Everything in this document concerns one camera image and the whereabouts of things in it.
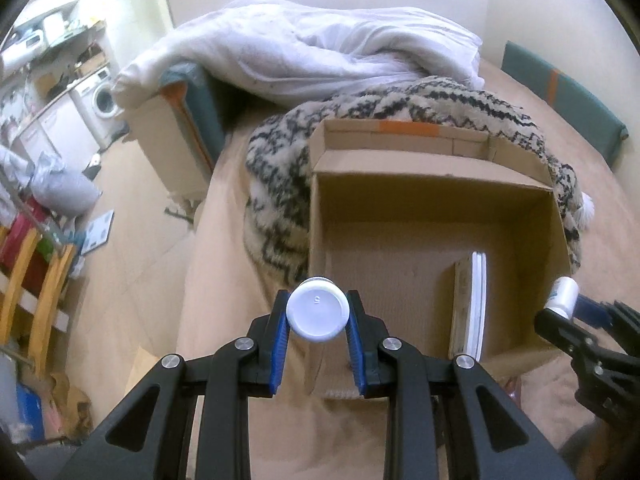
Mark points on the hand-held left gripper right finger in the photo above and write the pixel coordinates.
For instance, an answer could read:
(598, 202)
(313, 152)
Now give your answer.
(356, 345)

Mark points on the wooden chair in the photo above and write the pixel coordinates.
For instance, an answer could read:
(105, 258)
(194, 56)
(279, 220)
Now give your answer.
(50, 285)

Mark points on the black beige patterned blanket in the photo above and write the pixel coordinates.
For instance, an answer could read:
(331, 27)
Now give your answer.
(280, 160)

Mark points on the red bag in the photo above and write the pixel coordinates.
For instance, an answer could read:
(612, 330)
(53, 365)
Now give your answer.
(20, 245)

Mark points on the person's right forearm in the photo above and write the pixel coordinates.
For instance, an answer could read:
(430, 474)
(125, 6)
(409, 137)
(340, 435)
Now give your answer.
(590, 455)

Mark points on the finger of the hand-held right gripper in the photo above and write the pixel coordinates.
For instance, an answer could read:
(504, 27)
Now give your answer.
(592, 312)
(560, 330)

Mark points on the white round jar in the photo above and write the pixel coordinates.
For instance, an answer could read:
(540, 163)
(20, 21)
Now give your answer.
(316, 310)

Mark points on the white duvet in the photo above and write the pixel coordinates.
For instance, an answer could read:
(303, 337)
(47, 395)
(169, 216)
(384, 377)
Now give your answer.
(300, 45)

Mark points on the large cardboard panel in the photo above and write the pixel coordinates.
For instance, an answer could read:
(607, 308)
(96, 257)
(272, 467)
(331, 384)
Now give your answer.
(160, 145)

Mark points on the teal cushion orange stripe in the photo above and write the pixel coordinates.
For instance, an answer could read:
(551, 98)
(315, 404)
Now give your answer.
(575, 110)

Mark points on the white washing machine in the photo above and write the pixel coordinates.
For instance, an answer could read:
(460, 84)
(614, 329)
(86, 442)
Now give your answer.
(102, 100)

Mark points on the brown paper bag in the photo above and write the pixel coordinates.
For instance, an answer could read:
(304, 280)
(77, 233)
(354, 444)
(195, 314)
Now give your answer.
(70, 402)

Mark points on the cardboard box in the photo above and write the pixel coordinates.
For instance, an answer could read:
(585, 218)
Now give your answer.
(400, 260)

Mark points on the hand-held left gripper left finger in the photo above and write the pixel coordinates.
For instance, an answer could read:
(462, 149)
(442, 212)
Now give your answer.
(280, 345)

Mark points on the white kitchen cabinet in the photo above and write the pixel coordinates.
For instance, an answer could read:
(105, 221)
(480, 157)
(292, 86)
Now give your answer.
(60, 125)

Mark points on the white books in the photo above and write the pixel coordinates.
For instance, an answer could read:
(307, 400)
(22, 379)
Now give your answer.
(470, 310)

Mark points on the grey sack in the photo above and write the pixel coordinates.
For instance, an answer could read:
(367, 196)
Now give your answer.
(65, 190)

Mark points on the teal padded panel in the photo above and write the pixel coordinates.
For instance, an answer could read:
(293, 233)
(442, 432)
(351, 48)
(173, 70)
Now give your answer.
(200, 105)

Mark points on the beige bed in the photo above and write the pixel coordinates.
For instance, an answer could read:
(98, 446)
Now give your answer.
(225, 260)

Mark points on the blue box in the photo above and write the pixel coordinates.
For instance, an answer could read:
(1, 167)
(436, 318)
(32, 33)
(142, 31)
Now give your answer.
(30, 405)

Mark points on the small white bottle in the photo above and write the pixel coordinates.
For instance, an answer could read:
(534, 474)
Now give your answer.
(564, 295)

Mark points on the blue white flat scale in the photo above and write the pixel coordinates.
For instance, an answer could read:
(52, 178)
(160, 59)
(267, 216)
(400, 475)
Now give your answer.
(97, 232)

